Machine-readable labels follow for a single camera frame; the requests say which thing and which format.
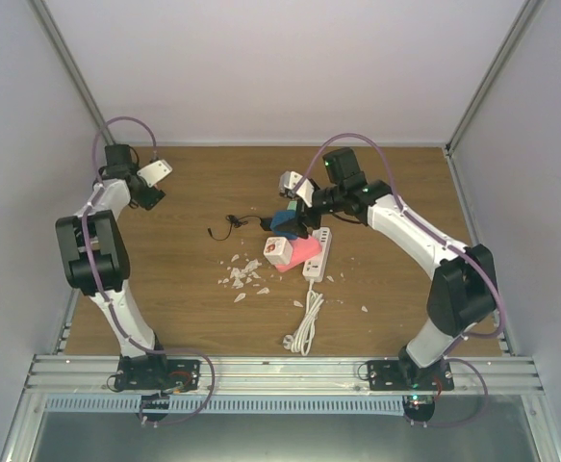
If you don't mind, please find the blue cube socket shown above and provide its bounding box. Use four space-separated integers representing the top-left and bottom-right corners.
270 209 307 241

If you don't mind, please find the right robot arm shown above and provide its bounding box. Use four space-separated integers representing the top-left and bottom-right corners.
278 147 497 390

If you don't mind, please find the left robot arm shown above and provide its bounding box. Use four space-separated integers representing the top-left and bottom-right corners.
55 144 172 389

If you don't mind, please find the large pink socket block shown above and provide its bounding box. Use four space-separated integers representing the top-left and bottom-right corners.
275 236 321 273

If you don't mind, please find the white tiger cube socket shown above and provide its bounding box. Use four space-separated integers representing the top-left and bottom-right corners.
263 236 293 266

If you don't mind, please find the black power adapter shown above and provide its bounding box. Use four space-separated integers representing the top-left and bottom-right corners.
260 218 272 231

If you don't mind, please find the white power strip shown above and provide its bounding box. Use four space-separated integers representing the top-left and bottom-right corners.
302 226 332 283

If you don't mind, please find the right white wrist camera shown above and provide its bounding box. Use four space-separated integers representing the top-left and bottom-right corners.
278 170 317 207

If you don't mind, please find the thin black adapter cable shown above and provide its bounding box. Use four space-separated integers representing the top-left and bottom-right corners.
206 214 262 242

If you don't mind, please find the white power strip cable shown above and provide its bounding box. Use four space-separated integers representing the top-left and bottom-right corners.
282 281 325 356

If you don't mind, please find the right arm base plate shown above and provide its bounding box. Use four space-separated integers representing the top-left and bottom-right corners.
357 358 455 392

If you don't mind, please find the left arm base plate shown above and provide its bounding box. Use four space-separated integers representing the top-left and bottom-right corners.
106 355 201 393

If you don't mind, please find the aluminium front rail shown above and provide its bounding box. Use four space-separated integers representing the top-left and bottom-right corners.
24 355 545 396

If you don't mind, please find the left aluminium frame post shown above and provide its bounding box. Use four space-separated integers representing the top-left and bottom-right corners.
27 0 115 147

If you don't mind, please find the aluminium frame post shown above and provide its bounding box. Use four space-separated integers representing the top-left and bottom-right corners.
27 0 115 147
444 0 544 157

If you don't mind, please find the grey slotted cable duct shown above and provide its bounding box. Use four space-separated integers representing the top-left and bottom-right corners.
45 394 404 416

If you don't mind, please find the right aluminium frame post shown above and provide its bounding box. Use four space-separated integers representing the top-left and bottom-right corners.
444 0 544 157

